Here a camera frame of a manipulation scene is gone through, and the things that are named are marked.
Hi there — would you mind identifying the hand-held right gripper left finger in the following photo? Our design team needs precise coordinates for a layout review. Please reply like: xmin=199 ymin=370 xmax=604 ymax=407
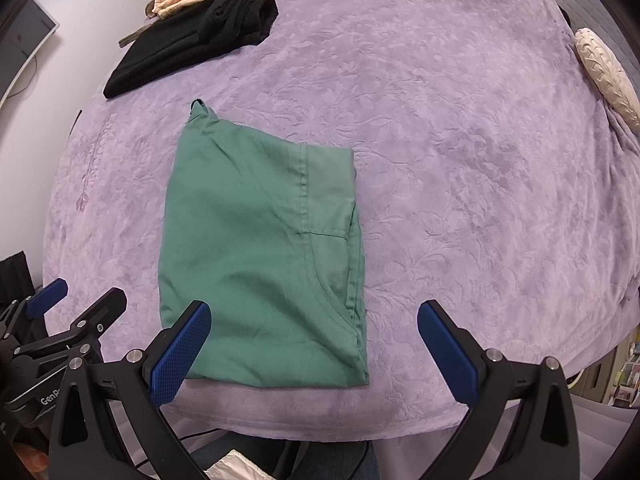
xmin=47 ymin=300 xmax=212 ymax=480

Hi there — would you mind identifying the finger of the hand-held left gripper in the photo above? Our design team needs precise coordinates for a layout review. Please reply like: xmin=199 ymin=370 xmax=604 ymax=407
xmin=10 ymin=277 xmax=69 ymax=321
xmin=70 ymin=287 xmax=128 ymax=347

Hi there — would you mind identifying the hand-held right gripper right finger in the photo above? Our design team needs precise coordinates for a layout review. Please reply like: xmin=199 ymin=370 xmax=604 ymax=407
xmin=417 ymin=300 xmax=581 ymax=480

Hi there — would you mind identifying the green work jacket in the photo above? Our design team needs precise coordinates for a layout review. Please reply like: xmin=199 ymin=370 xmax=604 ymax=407
xmin=157 ymin=99 xmax=372 ymax=389

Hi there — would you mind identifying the white quilted cloth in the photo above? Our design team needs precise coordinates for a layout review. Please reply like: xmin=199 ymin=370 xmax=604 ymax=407
xmin=206 ymin=450 xmax=268 ymax=480

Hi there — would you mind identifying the shelf with small items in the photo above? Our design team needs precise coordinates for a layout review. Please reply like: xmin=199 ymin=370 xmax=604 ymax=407
xmin=582 ymin=327 xmax=640 ymax=407

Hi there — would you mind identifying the purple embossed blanket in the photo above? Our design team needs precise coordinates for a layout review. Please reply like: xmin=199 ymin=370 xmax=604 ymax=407
xmin=42 ymin=0 xmax=640 ymax=436

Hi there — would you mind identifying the white-framed monitor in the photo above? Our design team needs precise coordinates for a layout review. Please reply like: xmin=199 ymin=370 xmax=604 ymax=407
xmin=0 ymin=0 xmax=60 ymax=106

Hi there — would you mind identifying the black folded garment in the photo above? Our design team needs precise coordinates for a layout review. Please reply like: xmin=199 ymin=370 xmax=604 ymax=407
xmin=102 ymin=0 xmax=279 ymax=101

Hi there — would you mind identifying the cream textured pillow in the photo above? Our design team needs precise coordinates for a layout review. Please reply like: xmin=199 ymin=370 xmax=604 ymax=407
xmin=574 ymin=27 xmax=640 ymax=133

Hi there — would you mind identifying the grey ribbed cushion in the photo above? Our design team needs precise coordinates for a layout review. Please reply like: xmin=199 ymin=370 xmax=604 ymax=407
xmin=535 ymin=0 xmax=640 ymax=76

